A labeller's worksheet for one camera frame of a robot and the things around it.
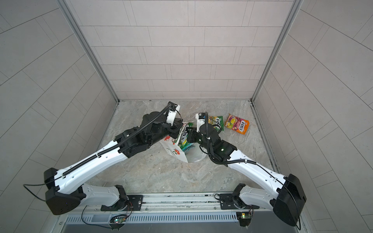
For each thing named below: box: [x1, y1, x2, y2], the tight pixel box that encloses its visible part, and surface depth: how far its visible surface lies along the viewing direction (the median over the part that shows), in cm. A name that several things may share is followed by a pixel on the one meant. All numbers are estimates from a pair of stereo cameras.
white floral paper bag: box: [159, 122, 208, 164], surface depth 72 cm
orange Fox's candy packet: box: [224, 113, 250, 135], surface depth 101 cm
